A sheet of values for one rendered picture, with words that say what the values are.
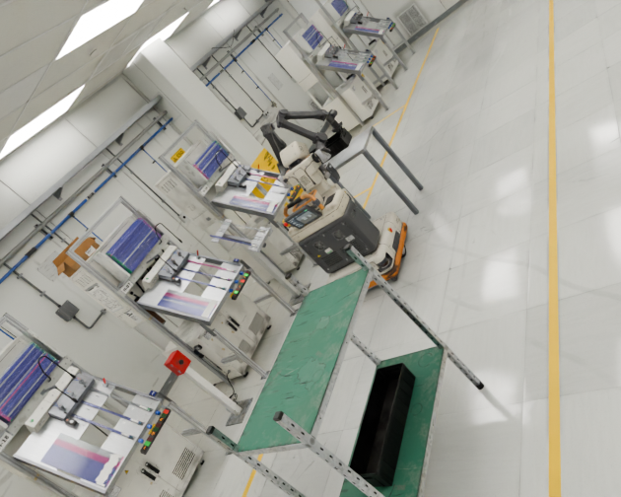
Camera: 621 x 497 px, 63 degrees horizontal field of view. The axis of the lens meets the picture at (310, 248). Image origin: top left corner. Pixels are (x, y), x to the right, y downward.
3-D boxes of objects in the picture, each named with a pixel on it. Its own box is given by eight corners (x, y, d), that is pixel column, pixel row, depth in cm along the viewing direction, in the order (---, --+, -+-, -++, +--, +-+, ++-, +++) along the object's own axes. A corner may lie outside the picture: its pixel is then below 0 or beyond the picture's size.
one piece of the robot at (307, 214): (331, 215, 389) (310, 203, 375) (300, 235, 409) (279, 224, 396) (330, 203, 395) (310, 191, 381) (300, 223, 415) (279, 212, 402)
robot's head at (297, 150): (300, 155, 405) (294, 139, 409) (282, 168, 418) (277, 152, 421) (311, 157, 416) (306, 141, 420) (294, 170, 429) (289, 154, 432)
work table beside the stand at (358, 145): (418, 213, 461) (363, 148, 434) (360, 245, 502) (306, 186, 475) (423, 186, 494) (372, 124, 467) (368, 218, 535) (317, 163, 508)
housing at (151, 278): (179, 256, 490) (176, 246, 481) (153, 293, 457) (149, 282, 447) (172, 255, 493) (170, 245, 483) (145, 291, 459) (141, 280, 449)
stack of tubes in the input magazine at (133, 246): (162, 236, 475) (140, 215, 466) (131, 273, 440) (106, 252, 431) (156, 240, 483) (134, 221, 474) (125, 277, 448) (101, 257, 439)
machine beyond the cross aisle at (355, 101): (401, 84, 837) (326, -13, 774) (390, 107, 781) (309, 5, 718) (342, 125, 925) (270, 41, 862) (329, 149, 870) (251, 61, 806)
